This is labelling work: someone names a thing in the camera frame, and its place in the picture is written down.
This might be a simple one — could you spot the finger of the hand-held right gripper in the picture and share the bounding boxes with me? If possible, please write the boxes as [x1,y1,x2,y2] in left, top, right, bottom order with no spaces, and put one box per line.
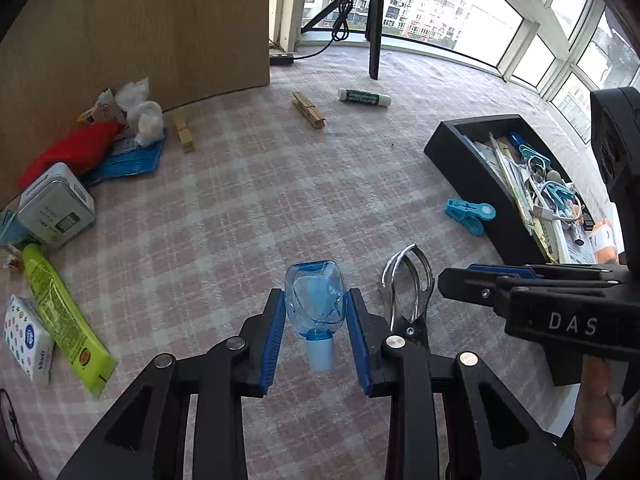
[467,263,631,283]
[438,267,531,317]

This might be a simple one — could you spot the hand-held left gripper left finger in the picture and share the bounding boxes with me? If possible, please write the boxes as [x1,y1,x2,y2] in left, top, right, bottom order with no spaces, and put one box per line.
[57,287,287,480]

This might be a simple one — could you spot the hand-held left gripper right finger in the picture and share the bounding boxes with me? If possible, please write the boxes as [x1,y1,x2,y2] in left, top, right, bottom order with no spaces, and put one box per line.
[346,287,581,480]

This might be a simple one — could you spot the small clear plastic bottle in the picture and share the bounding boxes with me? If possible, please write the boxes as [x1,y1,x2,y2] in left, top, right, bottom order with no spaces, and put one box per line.
[284,260,347,373]

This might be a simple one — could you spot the silver metal clip tool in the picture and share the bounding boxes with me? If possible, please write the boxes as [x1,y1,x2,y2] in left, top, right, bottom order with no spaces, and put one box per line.
[378,243,436,353]

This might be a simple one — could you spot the black container box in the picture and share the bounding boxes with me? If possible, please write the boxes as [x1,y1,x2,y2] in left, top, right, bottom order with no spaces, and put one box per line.
[424,115,623,266]

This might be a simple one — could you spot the person's right hand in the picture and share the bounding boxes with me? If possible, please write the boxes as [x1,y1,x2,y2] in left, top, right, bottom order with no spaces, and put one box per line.
[572,357,618,466]

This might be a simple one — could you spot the white green printed booklet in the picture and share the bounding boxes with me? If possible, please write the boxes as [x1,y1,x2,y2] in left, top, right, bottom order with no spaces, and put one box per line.
[537,220,598,265]

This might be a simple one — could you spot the light blue plastic clip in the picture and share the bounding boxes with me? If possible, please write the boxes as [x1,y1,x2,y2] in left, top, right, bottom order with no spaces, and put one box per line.
[444,198,497,237]

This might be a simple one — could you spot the orange packet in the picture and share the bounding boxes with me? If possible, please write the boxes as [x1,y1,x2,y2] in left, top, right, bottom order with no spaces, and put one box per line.
[589,220,618,263]

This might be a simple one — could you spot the green white flat packet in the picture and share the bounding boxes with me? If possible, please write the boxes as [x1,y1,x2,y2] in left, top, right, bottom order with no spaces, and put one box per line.
[487,132,536,233]

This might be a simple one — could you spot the pink plaid cloth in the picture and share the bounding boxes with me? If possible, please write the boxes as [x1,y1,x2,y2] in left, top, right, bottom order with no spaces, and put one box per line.
[0,50,616,480]

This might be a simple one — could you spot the green white glue stick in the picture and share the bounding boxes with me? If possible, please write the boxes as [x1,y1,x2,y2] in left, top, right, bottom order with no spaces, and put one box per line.
[338,88,392,109]

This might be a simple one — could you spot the lime green tube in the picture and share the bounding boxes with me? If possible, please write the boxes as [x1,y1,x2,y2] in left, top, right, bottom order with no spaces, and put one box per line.
[21,242,118,398]

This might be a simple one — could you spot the wooden clothespin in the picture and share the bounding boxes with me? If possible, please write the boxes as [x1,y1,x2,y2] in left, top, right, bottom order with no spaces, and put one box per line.
[172,112,197,153]
[291,91,327,130]

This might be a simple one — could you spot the blue flat packet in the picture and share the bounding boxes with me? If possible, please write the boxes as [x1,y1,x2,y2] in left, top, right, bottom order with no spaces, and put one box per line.
[82,127,167,186]

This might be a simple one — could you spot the polka dot tissue pack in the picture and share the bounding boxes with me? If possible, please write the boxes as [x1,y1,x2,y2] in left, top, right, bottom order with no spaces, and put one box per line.
[2,294,55,386]

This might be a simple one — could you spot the white crumpled plastic bags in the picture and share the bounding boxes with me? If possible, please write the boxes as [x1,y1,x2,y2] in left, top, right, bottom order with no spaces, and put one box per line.
[127,101,165,148]

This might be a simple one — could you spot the silver tin box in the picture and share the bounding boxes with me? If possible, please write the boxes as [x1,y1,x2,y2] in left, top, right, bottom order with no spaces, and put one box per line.
[16,161,97,250]

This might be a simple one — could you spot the black tripod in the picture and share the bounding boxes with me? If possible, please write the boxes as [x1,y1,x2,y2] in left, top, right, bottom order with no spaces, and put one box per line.
[300,0,398,81]

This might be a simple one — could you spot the red pouch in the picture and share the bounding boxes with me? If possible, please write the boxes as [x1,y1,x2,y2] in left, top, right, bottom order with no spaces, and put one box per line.
[19,121,125,191]

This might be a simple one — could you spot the white crumpled tissue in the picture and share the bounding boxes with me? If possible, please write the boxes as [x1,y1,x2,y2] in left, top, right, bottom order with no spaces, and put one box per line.
[116,77,151,111]

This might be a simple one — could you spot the blue face mask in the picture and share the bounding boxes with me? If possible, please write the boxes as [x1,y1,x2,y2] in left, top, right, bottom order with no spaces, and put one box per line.
[0,210,31,246]

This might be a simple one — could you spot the tan snack wrapper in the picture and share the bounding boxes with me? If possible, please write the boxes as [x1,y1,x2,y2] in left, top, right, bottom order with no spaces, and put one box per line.
[77,89,126,126]

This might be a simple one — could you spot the large wooden board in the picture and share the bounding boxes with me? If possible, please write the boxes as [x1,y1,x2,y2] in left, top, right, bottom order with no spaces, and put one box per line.
[0,0,273,206]

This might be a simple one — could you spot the white cable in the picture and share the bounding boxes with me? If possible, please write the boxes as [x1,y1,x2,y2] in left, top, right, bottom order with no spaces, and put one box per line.
[530,180,583,223]

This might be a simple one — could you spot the thin black cables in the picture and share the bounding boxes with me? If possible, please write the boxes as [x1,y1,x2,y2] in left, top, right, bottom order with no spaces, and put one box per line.
[0,390,36,476]

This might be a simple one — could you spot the black power cable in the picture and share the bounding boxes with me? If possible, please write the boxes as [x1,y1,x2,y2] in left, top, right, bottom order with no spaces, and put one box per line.
[292,0,366,61]

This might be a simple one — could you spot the white window frame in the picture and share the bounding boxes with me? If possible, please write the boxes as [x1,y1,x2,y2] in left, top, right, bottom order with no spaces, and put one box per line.
[270,0,313,53]

